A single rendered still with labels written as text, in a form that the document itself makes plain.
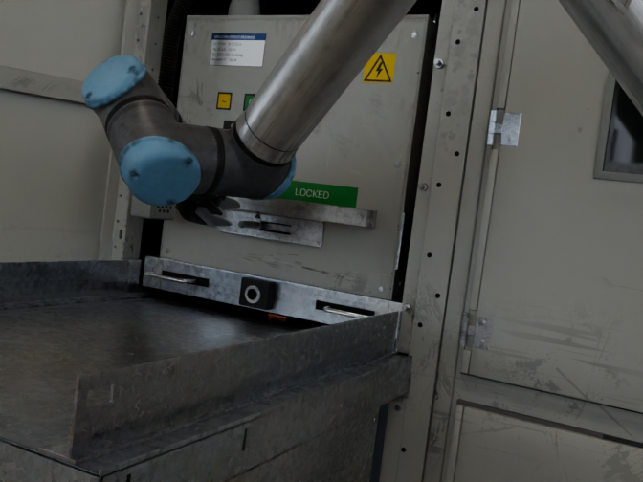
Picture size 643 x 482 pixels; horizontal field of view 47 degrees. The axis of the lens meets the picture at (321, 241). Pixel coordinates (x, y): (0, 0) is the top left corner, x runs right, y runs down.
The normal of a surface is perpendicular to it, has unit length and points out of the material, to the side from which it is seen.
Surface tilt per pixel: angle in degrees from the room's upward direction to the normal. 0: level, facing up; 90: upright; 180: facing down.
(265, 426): 90
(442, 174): 90
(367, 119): 90
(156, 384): 90
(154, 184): 126
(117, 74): 56
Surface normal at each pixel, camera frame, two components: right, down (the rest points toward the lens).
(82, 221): 0.56, 0.11
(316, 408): 0.88, 0.14
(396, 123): -0.46, -0.01
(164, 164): 0.34, 0.68
